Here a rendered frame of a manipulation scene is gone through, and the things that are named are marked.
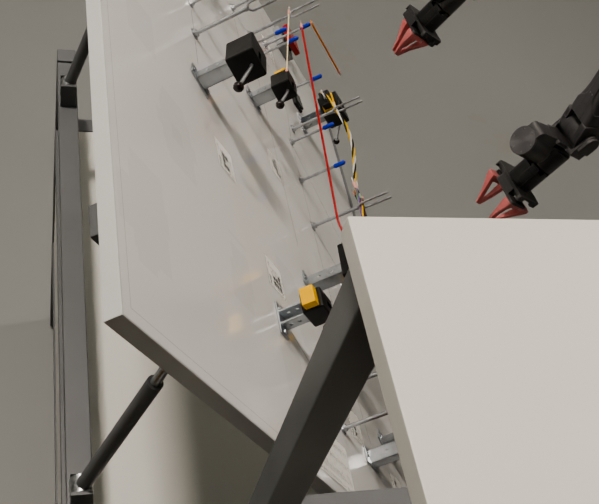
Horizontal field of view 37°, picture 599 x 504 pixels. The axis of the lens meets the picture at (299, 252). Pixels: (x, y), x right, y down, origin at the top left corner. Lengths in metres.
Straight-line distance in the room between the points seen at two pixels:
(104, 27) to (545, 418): 0.62
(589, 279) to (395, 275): 0.14
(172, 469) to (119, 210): 0.92
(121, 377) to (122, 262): 0.99
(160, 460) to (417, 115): 2.38
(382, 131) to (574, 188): 0.80
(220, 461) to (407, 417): 1.16
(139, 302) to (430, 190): 2.74
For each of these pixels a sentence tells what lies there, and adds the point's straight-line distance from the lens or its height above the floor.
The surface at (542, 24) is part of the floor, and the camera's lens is 4.61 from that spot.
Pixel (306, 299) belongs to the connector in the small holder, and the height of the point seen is 1.44.
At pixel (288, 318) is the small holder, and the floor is 1.38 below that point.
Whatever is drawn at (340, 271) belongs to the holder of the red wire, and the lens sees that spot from 1.30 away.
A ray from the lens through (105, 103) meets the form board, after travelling 0.88.
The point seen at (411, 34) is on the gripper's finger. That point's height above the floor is 1.11.
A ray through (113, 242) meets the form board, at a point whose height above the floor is 1.69.
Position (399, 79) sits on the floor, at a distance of 3.88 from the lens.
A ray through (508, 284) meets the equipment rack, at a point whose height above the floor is 1.85.
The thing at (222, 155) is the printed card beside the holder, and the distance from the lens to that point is 1.16.
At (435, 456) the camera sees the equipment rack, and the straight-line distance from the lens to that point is 0.51.
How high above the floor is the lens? 2.27
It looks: 48 degrees down
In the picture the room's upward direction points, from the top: 19 degrees clockwise
